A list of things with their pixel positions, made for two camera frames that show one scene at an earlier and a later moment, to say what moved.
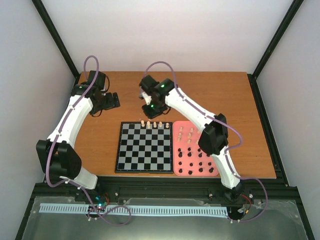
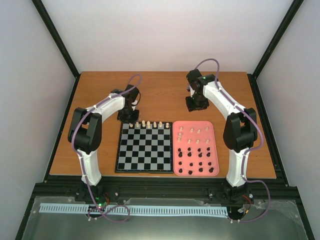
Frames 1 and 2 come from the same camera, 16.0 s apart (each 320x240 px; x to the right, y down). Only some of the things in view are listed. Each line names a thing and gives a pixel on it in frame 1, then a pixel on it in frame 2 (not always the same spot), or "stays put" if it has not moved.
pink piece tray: [189, 159] stays put
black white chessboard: [144, 150] stays put
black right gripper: [150, 115] to [191, 107]
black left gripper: [110, 104] to [134, 119]
